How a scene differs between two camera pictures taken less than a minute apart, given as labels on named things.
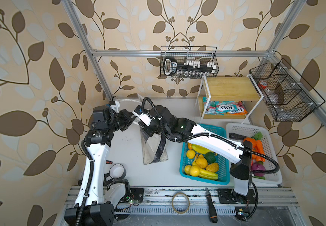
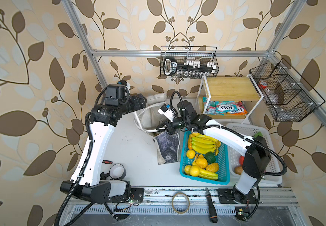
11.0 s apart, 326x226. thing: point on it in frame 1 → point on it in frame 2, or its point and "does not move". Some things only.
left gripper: [124, 114] → [142, 103]
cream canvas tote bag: [153, 147] → [149, 119]
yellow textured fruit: [201, 162] does not move
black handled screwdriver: [212, 209] does not move
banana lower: [207, 174] does not move
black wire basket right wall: [289, 97] does not move
